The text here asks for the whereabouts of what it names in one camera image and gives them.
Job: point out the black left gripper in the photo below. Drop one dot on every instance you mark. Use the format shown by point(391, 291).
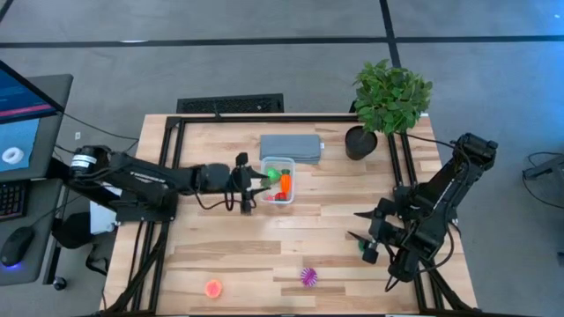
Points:
point(244, 185)

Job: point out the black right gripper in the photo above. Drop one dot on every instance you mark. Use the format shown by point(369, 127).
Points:
point(385, 231)

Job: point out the green toy lime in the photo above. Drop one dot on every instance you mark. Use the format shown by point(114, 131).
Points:
point(274, 175)

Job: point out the red toy tomato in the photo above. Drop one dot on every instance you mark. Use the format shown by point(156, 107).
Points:
point(280, 196)

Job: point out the orange toy carrot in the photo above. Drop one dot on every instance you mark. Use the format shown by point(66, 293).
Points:
point(286, 182)

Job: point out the red toy strawberry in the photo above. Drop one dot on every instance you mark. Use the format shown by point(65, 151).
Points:
point(213, 289)

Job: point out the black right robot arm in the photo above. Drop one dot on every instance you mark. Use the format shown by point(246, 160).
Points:
point(445, 189)

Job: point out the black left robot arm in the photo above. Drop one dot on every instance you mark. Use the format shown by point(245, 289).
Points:
point(145, 178)

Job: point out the clear plastic tupperware container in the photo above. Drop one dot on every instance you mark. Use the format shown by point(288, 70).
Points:
point(277, 163)

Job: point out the grey folded cloth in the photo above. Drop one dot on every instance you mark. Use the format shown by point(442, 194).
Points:
point(291, 147)

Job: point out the black plant pot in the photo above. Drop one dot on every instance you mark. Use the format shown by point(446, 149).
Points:
point(359, 147)

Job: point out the black floor grate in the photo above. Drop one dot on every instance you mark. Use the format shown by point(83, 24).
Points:
point(229, 104)

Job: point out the green leafy tree plant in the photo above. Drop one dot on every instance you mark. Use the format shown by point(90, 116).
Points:
point(392, 97)

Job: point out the white box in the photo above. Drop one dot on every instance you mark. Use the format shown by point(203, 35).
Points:
point(101, 220)

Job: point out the black caster wheel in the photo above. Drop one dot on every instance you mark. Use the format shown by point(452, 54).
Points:
point(60, 283)

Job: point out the grey computer desk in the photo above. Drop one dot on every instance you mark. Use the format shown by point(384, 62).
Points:
point(39, 246)

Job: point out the large computer monitor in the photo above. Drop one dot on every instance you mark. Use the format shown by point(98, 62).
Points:
point(17, 132)

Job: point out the black keyboard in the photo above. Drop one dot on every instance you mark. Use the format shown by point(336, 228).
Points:
point(11, 200)

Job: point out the black computer mouse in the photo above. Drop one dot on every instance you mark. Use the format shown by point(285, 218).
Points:
point(15, 246)

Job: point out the black aluminium rig frame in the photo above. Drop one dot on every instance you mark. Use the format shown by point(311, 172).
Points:
point(264, 119)

